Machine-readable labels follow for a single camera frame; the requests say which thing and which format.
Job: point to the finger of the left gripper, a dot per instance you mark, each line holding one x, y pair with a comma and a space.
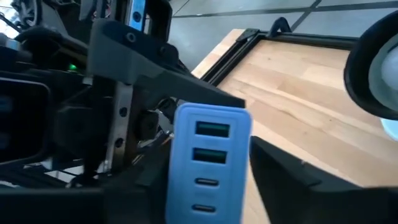
130, 53

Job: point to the blue multiport wall charger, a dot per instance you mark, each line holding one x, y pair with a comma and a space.
208, 168

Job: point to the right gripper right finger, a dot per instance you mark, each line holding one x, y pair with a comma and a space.
311, 199

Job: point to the white cylinder container black rim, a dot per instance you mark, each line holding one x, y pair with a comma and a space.
354, 71

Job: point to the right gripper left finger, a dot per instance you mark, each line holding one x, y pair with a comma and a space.
77, 208

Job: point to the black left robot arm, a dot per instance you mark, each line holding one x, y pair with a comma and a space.
40, 40

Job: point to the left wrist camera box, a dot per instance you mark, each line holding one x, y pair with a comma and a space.
21, 121

